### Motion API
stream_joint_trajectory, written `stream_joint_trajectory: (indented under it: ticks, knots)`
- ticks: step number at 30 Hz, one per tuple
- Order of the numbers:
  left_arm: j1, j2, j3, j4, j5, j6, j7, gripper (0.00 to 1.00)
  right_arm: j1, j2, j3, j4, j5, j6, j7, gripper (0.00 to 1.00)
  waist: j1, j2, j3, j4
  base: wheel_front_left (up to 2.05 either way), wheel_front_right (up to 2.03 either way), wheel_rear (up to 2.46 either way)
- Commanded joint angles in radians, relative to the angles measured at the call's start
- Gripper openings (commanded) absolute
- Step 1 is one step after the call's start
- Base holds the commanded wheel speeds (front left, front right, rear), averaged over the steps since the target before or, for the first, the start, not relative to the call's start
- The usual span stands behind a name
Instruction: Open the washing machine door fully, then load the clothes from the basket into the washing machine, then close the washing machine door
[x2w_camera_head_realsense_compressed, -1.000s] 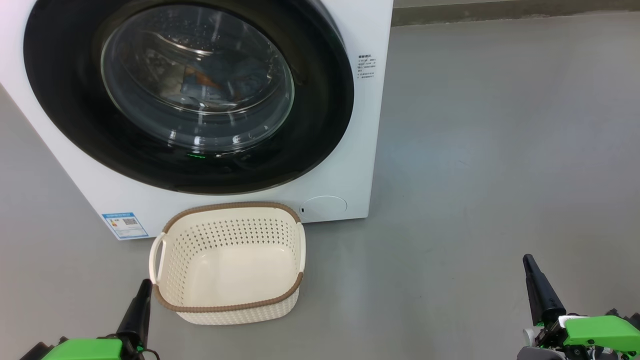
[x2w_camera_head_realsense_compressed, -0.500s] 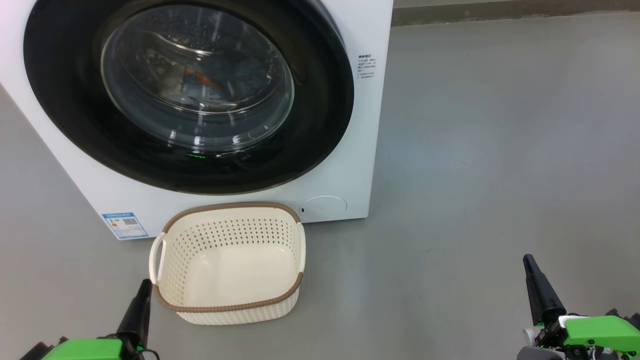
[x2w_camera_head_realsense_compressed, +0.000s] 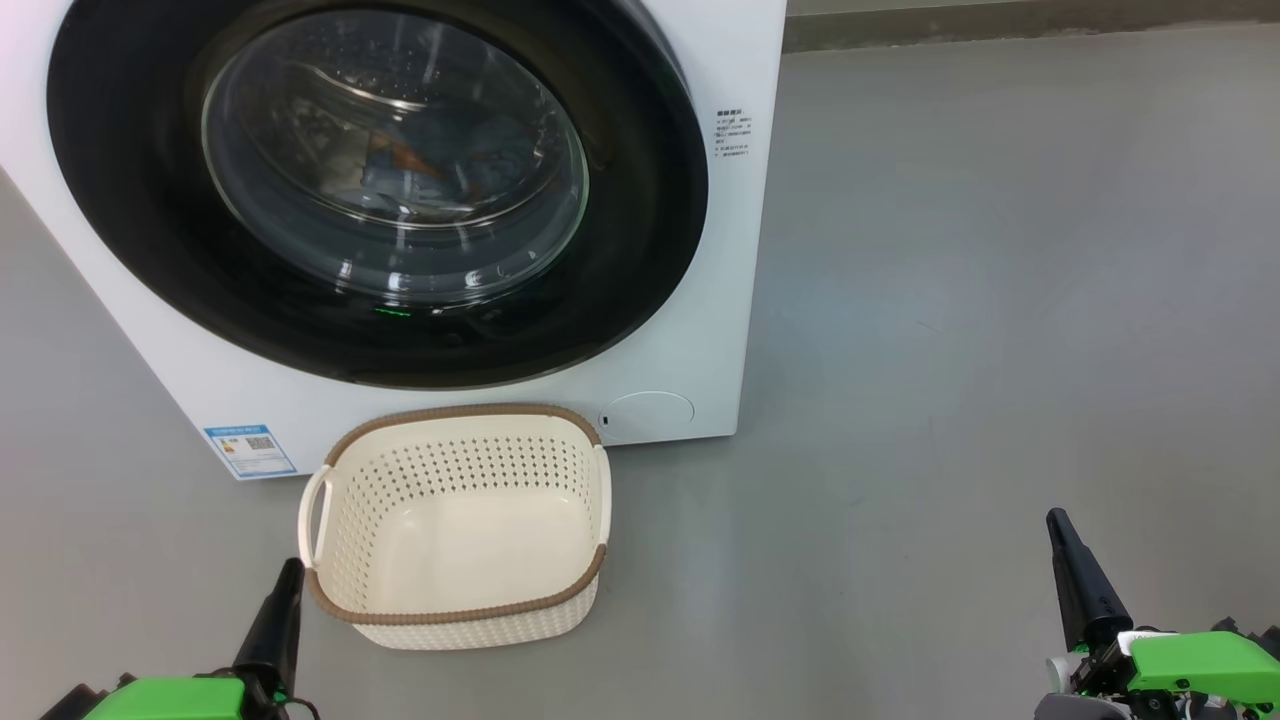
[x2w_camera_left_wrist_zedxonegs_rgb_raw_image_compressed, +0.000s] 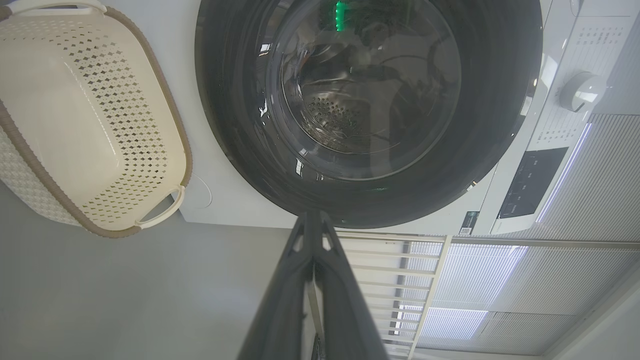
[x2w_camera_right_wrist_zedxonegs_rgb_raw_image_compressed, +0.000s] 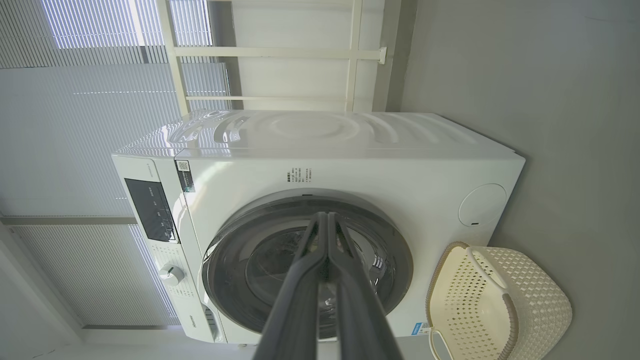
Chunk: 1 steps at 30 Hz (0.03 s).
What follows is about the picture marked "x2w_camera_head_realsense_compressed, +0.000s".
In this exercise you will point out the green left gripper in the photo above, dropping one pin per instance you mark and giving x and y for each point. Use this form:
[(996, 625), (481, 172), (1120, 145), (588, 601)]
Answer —
[(170, 700)]

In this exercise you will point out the white front-load washing machine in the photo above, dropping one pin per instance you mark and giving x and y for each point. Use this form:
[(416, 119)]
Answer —
[(725, 280)]

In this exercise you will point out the black round glass washer door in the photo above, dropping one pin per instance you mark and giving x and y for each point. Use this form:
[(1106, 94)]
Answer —
[(130, 220)]

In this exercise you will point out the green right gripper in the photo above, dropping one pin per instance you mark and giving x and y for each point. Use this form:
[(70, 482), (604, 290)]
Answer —
[(1200, 670)]

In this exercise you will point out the steel washing machine drum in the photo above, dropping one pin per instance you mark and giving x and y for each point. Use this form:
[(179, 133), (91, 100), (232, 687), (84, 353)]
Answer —
[(300, 90)]

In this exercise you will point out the round white filter cover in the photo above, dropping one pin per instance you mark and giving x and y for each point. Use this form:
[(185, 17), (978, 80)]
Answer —
[(648, 415)]

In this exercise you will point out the blue energy label sticker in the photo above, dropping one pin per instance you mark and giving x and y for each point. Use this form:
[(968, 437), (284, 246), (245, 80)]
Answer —
[(250, 452)]

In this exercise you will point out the cream perforated laundry basket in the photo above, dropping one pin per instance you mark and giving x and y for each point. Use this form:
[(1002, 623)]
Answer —
[(460, 550)]

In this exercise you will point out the blue garment with orange print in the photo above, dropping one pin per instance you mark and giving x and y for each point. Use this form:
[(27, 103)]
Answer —
[(490, 160)]

